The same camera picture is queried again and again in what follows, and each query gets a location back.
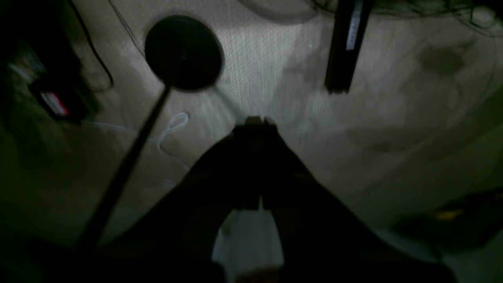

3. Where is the black round stand base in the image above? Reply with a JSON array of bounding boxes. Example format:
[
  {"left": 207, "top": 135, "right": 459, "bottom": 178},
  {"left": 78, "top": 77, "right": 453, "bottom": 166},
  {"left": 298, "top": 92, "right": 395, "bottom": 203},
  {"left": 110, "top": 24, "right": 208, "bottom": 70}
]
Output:
[{"left": 144, "top": 15, "right": 224, "bottom": 92}]

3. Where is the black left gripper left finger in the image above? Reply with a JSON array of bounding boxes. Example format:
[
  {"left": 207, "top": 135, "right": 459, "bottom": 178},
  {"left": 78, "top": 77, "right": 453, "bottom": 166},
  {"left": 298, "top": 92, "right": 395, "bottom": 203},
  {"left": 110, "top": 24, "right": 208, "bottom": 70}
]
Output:
[{"left": 98, "top": 118, "right": 262, "bottom": 283}]

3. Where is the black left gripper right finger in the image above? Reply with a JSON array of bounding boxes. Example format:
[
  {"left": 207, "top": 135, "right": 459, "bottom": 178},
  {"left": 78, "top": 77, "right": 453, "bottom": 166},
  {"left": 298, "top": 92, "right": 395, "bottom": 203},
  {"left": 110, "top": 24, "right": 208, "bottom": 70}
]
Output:
[{"left": 263, "top": 118, "right": 457, "bottom": 283}]

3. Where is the black rectangular bar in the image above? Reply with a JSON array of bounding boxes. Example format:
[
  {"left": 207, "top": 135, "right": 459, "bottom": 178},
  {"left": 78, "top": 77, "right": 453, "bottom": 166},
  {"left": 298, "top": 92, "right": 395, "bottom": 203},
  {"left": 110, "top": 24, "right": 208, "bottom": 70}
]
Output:
[{"left": 325, "top": 0, "right": 374, "bottom": 94}]

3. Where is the black device with red label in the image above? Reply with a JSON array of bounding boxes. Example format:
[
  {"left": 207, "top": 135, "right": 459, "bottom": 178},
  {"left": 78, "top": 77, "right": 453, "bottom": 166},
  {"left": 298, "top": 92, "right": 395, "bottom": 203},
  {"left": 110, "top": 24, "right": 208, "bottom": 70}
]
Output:
[{"left": 7, "top": 42, "right": 100, "bottom": 124}]

